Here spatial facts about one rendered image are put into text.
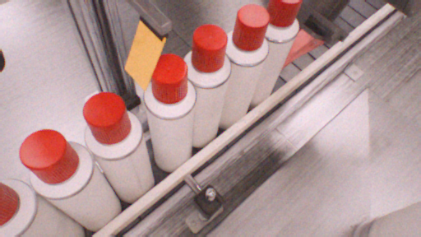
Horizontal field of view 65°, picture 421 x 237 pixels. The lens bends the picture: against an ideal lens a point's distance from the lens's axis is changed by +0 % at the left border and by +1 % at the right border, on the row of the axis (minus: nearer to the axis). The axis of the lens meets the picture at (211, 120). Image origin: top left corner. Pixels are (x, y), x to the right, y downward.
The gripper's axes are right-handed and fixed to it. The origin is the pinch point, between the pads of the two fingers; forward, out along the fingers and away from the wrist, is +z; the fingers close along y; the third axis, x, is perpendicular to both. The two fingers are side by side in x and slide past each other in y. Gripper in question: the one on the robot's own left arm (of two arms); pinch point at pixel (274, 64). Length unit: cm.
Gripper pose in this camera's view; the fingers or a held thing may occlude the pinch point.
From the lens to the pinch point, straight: 50.1
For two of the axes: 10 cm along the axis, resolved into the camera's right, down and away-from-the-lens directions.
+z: -5.3, 7.2, 4.4
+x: 5.2, -1.4, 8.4
